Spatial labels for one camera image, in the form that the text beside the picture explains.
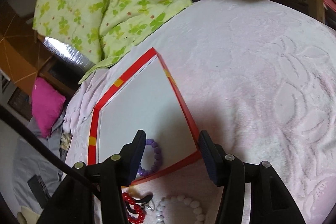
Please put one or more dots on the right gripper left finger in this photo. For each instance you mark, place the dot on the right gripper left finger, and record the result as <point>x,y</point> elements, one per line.
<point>72,202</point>

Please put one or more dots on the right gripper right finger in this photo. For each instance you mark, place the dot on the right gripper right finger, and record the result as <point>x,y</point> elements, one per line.
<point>271,201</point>

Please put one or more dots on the floral patterned cloth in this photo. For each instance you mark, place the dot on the floral patterned cloth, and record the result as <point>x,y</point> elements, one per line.
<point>65,141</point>

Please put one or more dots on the grey bed sheet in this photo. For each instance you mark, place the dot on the grey bed sheet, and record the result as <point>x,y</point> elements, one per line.
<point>29,162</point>

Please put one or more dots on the magenta pillow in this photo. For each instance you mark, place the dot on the magenta pillow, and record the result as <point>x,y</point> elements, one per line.
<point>47,105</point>

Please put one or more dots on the red shallow box tray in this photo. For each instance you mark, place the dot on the red shallow box tray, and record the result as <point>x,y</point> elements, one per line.
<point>145,97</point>

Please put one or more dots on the pink fleece blanket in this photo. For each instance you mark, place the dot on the pink fleece blanket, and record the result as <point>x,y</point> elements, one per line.
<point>258,76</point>

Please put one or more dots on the silver foil insulation panel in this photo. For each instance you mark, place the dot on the silver foil insulation panel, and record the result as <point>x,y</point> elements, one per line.
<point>68,54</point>

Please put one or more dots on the brown wooden headboard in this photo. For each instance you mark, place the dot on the brown wooden headboard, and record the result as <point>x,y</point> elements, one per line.
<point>24,57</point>

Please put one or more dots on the green clover quilt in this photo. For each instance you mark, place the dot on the green clover quilt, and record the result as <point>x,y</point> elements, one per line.
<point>103,30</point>

